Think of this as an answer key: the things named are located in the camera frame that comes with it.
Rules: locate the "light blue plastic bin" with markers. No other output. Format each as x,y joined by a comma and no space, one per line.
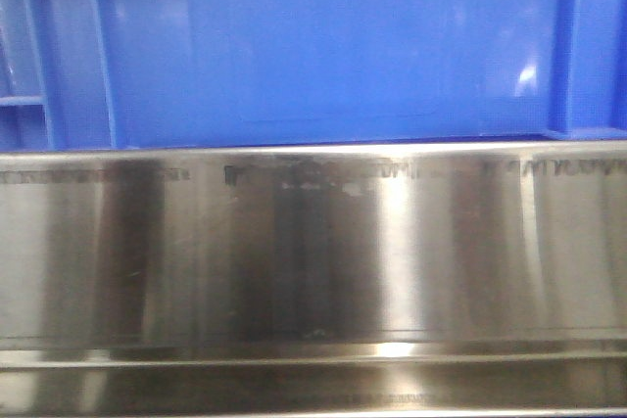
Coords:
143,74

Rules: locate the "stainless steel shelf front rail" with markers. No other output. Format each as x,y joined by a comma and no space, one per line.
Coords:
429,280

